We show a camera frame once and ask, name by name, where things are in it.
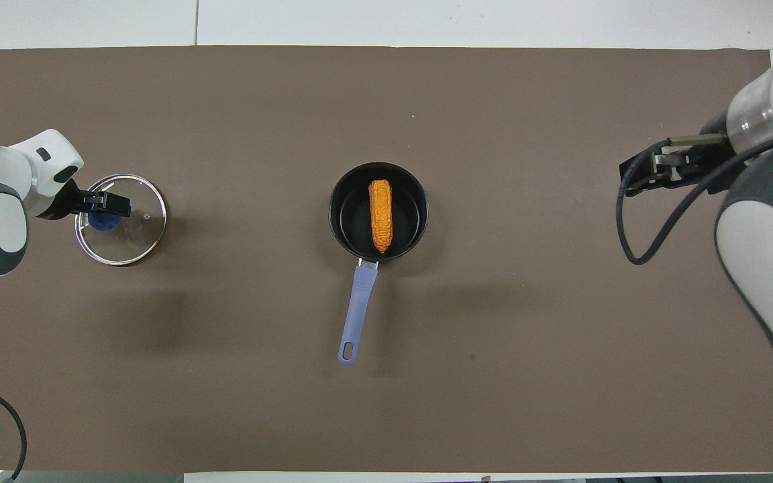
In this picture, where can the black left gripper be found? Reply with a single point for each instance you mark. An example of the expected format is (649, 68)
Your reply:
(70, 204)

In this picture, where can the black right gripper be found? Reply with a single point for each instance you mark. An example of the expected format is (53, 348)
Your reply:
(712, 161)

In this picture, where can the glass lid purple knob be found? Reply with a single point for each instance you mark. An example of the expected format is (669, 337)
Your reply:
(135, 235)

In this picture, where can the orange corn cob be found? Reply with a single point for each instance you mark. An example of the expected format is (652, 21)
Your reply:
(381, 215)

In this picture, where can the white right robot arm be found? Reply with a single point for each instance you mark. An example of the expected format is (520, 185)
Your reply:
(769, 221)

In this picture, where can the brown table mat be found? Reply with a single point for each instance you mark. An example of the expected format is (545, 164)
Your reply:
(494, 376)

